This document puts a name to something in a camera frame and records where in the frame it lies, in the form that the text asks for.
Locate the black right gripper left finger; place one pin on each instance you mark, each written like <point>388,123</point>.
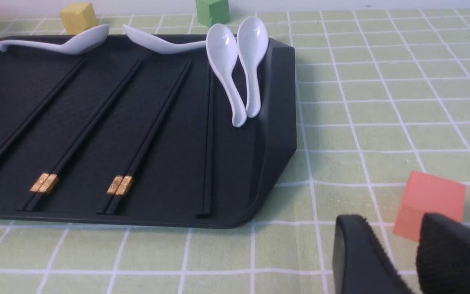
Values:
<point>360,264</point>

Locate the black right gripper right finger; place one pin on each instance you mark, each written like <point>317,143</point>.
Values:
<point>443,256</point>

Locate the orange wooden cube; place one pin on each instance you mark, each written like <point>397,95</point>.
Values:
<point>426,193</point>

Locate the plain black chopstick left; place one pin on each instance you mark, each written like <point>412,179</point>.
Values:
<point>198,215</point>

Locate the plain black chopstick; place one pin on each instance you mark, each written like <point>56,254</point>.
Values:
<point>208,166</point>
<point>198,215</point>

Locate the plain black chopstick right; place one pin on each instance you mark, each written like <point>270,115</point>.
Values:
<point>208,166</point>

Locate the black chopstick gold band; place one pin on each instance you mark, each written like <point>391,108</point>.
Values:
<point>123,182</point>
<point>80,134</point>
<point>148,111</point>
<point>84,141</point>
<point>14,135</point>

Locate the white spoon outer right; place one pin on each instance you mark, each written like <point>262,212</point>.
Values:
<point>252,44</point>

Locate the white spoon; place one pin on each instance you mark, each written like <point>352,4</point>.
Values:
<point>221,48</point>
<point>159,45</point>
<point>77,45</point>
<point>252,44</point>

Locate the white spoon inner right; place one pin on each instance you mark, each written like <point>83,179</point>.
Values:
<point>221,48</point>

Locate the black serving tray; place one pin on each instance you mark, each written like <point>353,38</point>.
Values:
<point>62,166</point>

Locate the green wooden cube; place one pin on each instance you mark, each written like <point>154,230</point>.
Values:
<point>210,12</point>

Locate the white spoon centre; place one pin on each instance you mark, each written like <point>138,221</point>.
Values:
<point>159,45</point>

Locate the white spoon far left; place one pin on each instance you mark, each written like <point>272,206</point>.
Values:
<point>77,45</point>

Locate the yellow wooden cube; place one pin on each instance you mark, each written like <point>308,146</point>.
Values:
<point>78,17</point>

